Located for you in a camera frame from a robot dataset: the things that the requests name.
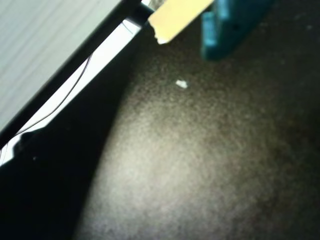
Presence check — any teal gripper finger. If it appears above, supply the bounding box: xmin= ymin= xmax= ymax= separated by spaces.
xmin=201 ymin=0 xmax=275 ymax=61

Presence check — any small tan masking tape piece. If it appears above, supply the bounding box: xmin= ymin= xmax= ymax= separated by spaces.
xmin=147 ymin=0 xmax=215 ymax=45

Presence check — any thin dark wire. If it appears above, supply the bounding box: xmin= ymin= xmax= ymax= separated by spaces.
xmin=13 ymin=53 xmax=94 ymax=137

